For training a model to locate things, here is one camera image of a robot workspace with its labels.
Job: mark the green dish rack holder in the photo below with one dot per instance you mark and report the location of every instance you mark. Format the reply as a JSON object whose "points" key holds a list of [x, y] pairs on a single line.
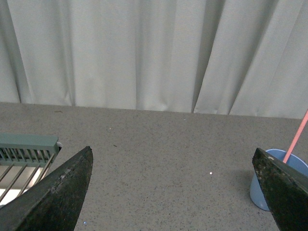
{"points": [[24, 161]]}

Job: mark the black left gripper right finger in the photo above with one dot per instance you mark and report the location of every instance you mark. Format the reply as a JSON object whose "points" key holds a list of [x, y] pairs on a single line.
{"points": [[285, 190]]}

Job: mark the pink chopstick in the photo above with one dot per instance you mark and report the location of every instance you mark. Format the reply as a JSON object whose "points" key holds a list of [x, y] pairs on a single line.
{"points": [[296, 137]]}

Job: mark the white curtain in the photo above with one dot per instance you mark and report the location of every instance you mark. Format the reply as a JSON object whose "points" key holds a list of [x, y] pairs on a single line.
{"points": [[228, 57]]}

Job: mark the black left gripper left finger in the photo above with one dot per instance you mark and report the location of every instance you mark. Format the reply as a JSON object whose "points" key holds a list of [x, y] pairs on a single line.
{"points": [[53, 204]]}

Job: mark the light blue plastic cup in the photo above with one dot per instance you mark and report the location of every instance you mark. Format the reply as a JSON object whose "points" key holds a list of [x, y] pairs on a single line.
{"points": [[295, 162]]}

